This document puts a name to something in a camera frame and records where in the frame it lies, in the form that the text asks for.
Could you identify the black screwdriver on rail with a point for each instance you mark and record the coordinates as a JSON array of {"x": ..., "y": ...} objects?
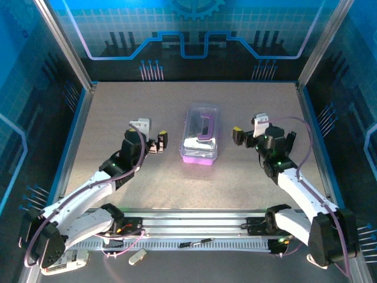
[{"x": 185, "y": 244}]

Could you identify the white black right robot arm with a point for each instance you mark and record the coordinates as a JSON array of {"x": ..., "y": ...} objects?
[{"x": 300, "y": 191}]

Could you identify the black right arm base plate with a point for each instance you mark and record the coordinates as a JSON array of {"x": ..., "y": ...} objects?
[{"x": 253, "y": 227}]

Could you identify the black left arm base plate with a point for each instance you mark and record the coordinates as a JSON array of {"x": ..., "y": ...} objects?
[{"x": 137, "y": 225}]

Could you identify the aluminium mounting rail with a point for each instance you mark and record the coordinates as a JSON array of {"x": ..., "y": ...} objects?
[{"x": 191, "y": 221}]

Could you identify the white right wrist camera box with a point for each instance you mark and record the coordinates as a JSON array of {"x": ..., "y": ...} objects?
[{"x": 260, "y": 126}]

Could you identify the aluminium frame post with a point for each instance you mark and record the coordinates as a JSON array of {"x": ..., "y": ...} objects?
[
  {"x": 66, "y": 44},
  {"x": 324, "y": 44}
]

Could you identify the white pink plastic clip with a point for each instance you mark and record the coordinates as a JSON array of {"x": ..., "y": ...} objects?
[{"x": 309, "y": 259}]

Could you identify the purple toolbox with clear lid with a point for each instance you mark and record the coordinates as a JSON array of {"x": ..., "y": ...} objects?
[{"x": 194, "y": 123}]

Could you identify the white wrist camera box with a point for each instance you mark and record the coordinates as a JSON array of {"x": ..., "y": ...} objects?
[
  {"x": 141, "y": 125},
  {"x": 260, "y": 126}
]

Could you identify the white labelled device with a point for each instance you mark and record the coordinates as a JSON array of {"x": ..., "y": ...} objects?
[{"x": 76, "y": 259}]

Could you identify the black controller board with LEDs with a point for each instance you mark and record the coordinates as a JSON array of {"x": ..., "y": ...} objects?
[{"x": 278, "y": 246}]

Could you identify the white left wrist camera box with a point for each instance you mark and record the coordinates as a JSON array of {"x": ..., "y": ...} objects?
[{"x": 141, "y": 125}]

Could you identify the aluminium table side rail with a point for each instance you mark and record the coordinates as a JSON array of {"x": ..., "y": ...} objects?
[
  {"x": 82, "y": 118},
  {"x": 303, "y": 98}
]

